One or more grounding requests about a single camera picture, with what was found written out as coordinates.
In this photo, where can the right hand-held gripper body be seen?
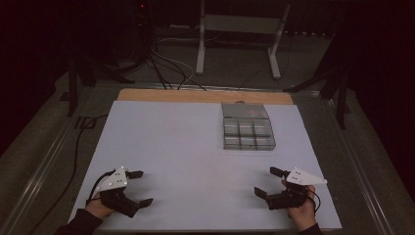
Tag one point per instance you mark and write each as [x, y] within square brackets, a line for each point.
[290, 199]

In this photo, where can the dark equipment with red light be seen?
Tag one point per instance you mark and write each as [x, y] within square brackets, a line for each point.
[142, 29]

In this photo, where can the person's left hand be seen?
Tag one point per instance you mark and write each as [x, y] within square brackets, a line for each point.
[98, 209]

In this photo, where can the metal floor rail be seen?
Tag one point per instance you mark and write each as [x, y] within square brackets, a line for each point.
[42, 169]
[362, 169]

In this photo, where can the black angled metal stand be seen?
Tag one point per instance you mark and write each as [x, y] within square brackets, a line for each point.
[341, 98]

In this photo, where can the person's right hand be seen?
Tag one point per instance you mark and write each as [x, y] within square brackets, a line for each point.
[303, 217]

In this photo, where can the clear plastic compartment box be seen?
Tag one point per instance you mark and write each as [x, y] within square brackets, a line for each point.
[246, 130]

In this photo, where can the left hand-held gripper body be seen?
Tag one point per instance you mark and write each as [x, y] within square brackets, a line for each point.
[114, 199]

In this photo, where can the white metal stand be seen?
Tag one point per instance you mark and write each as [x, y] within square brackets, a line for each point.
[239, 23]

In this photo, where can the white table cover sheet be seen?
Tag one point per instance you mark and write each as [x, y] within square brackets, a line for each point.
[176, 156]

